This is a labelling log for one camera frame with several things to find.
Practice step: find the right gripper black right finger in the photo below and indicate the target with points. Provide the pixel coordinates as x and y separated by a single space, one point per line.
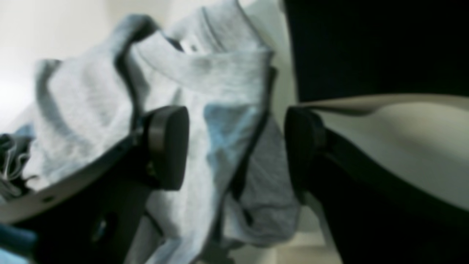
374 217

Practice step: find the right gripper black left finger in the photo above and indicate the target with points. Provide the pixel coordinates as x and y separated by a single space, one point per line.
91 217

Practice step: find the grey t-shirt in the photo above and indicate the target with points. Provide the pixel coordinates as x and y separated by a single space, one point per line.
236 188

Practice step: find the dark navy cloth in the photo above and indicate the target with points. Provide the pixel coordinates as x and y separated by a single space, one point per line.
344 48

